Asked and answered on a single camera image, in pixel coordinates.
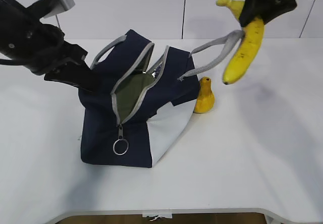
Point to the yellow banana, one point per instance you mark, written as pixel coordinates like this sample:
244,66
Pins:
246,52

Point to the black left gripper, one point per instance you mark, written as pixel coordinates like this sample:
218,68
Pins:
46,52

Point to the yellow pear-shaped fruit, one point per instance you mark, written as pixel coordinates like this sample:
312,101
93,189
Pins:
206,99

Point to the white tape on table edge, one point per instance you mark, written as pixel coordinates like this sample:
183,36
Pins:
153,216

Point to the green lidded glass food container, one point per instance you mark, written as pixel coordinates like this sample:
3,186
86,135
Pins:
128,92

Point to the navy blue insulated lunch bag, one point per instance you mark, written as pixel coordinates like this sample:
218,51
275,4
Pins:
162,110

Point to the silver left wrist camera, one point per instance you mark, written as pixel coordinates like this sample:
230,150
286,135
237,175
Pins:
48,8

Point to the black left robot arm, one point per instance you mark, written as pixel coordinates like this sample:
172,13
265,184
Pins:
15,22

